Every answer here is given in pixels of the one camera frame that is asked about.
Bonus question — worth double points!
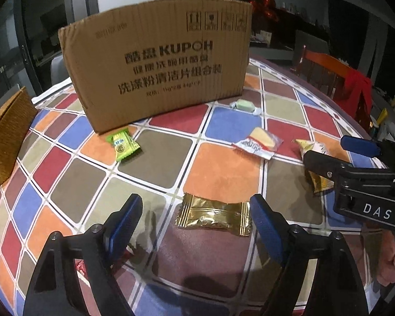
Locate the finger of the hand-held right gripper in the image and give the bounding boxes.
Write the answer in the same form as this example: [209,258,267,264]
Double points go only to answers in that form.
[302,150,349,181]
[340,135,384,159]

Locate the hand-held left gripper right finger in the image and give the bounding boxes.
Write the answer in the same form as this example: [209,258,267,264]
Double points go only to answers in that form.
[249,193,370,316]

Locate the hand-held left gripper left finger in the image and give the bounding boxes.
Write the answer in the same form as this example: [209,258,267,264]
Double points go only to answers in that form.
[22,194,144,316]

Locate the beige snack packet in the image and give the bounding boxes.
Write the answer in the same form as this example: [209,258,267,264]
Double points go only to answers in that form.
[294,138,335,195]

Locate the gold foil snack packet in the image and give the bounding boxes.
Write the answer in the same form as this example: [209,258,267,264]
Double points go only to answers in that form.
[174,192,252,236]

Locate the green snack packet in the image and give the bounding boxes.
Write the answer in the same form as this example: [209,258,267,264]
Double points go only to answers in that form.
[106,128,142,162]

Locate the light green candy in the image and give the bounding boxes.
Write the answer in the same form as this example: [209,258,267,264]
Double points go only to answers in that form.
[230,98,264,116]

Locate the brown cardboard box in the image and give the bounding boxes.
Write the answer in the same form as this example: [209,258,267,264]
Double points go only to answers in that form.
[57,0,253,135]

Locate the person's right hand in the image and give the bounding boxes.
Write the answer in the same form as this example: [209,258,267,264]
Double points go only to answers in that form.
[380,229,395,287]

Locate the red cloth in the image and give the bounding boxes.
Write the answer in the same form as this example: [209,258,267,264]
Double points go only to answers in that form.
[344,69,372,116]

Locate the colourful checkered tablecloth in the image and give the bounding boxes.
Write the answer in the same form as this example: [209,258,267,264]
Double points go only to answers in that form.
[0,56,395,316]

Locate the clear wrapped yellow snack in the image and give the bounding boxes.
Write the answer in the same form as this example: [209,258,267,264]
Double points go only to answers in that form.
[231,127,284,161]

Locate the red wooden chair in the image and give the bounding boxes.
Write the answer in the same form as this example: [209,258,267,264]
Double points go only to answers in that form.
[299,44,372,119]

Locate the tall grey chair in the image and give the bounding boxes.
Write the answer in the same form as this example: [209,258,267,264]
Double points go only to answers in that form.
[294,28,330,55]

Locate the woven straw basket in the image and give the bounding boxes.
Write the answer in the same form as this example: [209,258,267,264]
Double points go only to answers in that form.
[0,86,39,195]

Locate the wide grey chair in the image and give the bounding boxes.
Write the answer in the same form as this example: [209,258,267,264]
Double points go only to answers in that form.
[50,56,70,84]

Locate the red foil balloons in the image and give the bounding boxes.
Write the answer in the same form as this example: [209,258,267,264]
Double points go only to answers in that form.
[252,0,280,20]

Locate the sliding glass door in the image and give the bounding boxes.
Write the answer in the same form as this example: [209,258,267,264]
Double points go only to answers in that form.
[0,0,66,106]

